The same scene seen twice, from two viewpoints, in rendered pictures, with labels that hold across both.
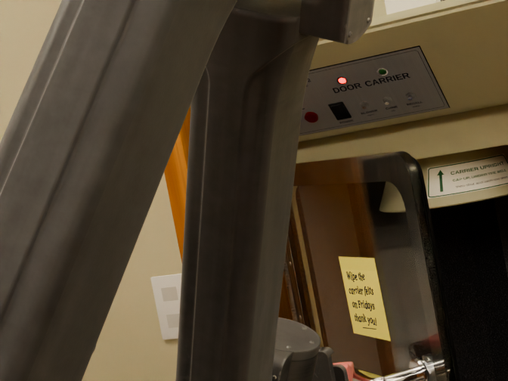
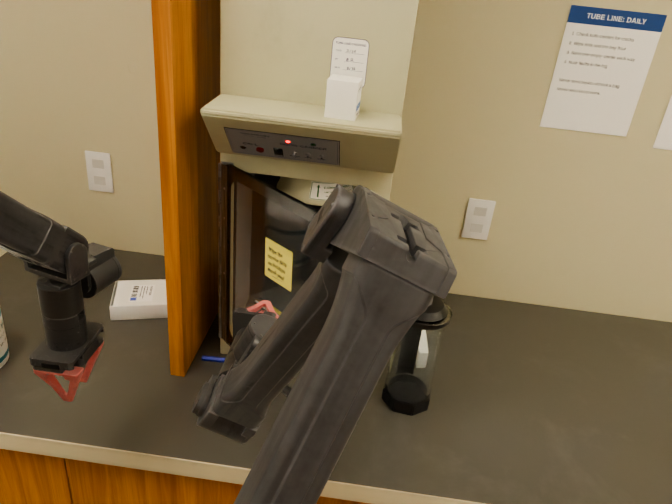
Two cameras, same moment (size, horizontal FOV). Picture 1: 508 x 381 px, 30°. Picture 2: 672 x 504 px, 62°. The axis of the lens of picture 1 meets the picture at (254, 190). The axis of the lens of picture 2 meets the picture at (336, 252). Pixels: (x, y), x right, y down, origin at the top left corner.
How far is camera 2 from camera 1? 0.38 m
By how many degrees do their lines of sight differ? 35
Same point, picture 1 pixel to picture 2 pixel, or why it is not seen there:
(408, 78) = (325, 150)
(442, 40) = (353, 142)
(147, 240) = (84, 126)
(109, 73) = (355, 400)
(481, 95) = (358, 165)
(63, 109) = (332, 417)
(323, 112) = (268, 149)
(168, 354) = (91, 198)
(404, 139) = (305, 168)
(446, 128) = (330, 169)
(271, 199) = not seen: hidden behind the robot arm
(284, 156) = not seen: hidden behind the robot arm
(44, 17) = not seen: outside the picture
